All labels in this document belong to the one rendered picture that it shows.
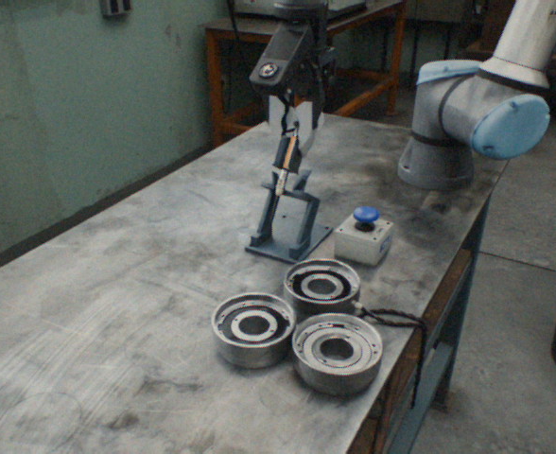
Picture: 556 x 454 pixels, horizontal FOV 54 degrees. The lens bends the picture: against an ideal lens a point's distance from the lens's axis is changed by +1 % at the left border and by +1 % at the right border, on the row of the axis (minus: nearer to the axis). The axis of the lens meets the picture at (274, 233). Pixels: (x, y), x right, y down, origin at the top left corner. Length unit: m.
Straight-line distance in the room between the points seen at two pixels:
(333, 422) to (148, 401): 0.21
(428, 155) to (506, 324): 1.14
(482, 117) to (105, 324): 0.66
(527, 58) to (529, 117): 0.09
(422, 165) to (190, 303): 0.56
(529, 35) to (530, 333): 1.34
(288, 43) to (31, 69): 1.70
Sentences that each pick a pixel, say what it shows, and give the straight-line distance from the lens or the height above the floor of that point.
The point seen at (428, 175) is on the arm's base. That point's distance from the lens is 1.11.
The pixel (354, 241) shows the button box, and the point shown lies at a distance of 0.85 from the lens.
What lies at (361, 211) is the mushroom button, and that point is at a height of 0.87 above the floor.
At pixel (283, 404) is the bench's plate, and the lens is 0.64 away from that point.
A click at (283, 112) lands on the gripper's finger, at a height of 1.02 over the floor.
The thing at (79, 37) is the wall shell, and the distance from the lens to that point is 2.50.
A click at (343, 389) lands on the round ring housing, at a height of 0.82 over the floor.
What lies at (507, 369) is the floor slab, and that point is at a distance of 1.96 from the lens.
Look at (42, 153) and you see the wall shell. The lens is 2.43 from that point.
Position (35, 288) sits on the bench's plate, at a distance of 0.88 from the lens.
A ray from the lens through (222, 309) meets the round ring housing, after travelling 0.71.
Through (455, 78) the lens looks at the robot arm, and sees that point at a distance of 1.06.
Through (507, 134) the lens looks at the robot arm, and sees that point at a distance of 0.97.
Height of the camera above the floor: 1.27
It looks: 31 degrees down
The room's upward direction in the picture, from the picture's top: straight up
